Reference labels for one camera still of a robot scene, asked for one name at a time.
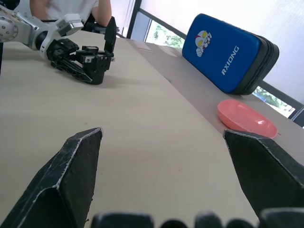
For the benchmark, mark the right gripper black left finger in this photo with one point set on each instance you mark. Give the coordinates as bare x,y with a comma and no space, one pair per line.
59,185

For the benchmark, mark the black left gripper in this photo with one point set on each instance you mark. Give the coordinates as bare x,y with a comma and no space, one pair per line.
60,48

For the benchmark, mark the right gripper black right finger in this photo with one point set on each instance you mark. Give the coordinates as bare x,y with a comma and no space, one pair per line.
266,171

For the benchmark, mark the black gripper body workpiece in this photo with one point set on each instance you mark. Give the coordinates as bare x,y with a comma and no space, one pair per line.
96,69

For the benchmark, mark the black finger piece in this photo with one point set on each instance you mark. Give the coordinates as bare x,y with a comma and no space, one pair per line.
111,33

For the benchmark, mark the pink plastic bowl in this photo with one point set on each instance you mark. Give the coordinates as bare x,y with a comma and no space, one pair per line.
242,116

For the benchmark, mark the person in white shirt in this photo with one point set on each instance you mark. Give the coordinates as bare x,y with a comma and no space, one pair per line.
66,7

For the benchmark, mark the blue zippered case with cartoon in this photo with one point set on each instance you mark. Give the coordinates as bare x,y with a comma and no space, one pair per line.
213,52

